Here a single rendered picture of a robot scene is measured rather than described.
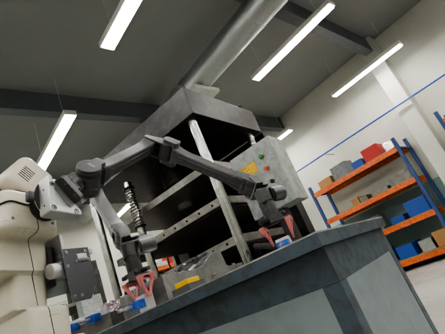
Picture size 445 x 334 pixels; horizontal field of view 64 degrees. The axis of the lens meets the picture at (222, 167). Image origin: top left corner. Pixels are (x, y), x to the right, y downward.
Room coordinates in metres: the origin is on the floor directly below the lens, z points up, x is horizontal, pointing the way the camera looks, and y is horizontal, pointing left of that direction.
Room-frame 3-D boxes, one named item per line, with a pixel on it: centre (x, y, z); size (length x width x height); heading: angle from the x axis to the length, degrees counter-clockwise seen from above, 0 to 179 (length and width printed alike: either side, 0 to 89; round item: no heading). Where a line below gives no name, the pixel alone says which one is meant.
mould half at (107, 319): (1.67, 0.68, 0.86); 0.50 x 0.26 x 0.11; 166
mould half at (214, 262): (1.55, 0.33, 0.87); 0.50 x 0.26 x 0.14; 148
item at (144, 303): (1.23, 0.45, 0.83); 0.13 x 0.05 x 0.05; 142
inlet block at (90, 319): (1.39, 0.68, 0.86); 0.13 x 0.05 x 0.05; 166
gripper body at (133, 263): (1.27, 0.43, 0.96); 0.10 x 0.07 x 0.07; 53
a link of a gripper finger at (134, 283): (1.28, 0.45, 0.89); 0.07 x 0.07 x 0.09; 53
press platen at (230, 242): (2.65, 0.35, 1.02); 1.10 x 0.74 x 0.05; 58
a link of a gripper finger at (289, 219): (1.28, -0.12, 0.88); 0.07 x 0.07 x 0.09; 78
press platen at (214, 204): (2.65, 0.35, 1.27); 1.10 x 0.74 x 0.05; 58
